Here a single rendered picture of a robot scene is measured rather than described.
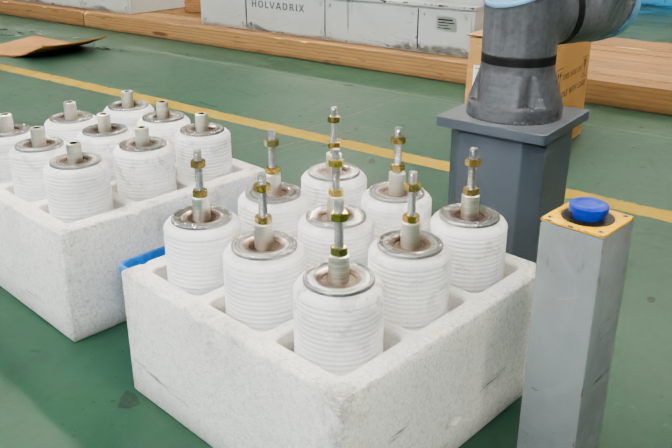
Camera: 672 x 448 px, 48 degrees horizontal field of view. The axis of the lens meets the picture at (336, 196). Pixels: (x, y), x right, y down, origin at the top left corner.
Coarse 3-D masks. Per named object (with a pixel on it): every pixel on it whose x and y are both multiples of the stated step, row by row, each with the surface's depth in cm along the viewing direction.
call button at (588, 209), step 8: (576, 200) 78; (584, 200) 78; (592, 200) 78; (600, 200) 78; (568, 208) 78; (576, 208) 77; (584, 208) 76; (592, 208) 76; (600, 208) 76; (608, 208) 77; (576, 216) 77; (584, 216) 76; (592, 216) 76; (600, 216) 76
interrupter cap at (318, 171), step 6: (312, 168) 111; (318, 168) 111; (324, 168) 111; (342, 168) 111; (348, 168) 111; (354, 168) 111; (312, 174) 108; (318, 174) 108; (324, 174) 109; (342, 174) 109; (348, 174) 108; (354, 174) 108; (324, 180) 106; (330, 180) 106; (342, 180) 106
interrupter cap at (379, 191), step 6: (372, 186) 103; (378, 186) 104; (384, 186) 104; (372, 192) 101; (378, 192) 101; (384, 192) 102; (420, 192) 102; (378, 198) 99; (384, 198) 99; (390, 198) 100; (396, 198) 99; (402, 198) 99; (420, 198) 100
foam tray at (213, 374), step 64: (512, 256) 100; (128, 320) 98; (192, 320) 87; (384, 320) 85; (448, 320) 85; (512, 320) 93; (192, 384) 91; (256, 384) 81; (320, 384) 74; (384, 384) 76; (448, 384) 85; (512, 384) 98
